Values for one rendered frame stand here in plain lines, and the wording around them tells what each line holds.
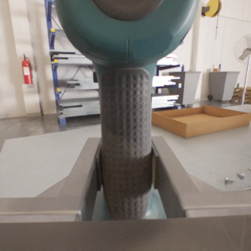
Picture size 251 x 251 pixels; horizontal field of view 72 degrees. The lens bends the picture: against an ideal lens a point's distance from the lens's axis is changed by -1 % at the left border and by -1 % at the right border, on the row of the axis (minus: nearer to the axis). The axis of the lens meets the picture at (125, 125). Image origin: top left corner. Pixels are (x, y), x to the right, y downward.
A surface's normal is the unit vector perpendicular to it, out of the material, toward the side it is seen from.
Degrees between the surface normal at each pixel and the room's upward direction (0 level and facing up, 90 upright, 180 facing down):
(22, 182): 0
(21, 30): 90
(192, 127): 90
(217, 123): 90
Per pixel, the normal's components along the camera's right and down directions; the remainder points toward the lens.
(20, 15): 0.41, 0.25
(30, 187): -0.01, -0.96
